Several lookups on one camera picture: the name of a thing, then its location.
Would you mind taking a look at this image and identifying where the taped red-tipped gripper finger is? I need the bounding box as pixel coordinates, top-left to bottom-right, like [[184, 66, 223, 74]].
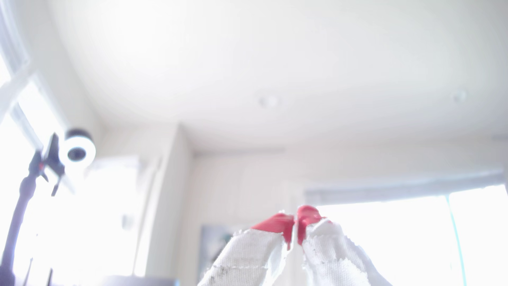
[[297, 205, 391, 286], [197, 214, 295, 286]]

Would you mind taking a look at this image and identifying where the framed wall picture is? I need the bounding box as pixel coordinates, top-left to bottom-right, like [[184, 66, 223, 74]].
[[198, 224, 239, 279]]

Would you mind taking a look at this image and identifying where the bright window with frame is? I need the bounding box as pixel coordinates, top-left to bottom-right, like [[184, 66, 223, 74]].
[[305, 171, 508, 286], [0, 0, 139, 286]]

